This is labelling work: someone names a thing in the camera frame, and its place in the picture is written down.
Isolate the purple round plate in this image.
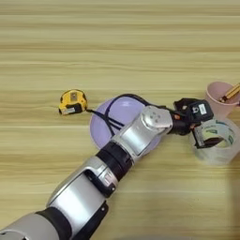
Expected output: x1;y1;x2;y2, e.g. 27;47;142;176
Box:
89;95;164;158

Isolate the clear adhesive tape roll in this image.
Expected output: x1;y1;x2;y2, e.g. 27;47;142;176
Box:
189;117;240;167

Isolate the pink plastic cup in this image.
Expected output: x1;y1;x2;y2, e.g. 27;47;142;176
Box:
204;81;240;120

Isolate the yellow black tape measure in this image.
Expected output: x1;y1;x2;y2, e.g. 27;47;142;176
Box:
57;88;126;131

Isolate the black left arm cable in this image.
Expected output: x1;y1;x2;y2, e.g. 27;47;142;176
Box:
104;93;176;139

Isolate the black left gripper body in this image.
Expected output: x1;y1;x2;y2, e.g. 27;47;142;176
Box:
169;97;202;137

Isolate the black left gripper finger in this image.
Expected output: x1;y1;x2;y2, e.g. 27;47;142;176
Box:
191;123;226;150

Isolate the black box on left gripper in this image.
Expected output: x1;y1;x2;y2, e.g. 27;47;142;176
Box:
187;98;216;124

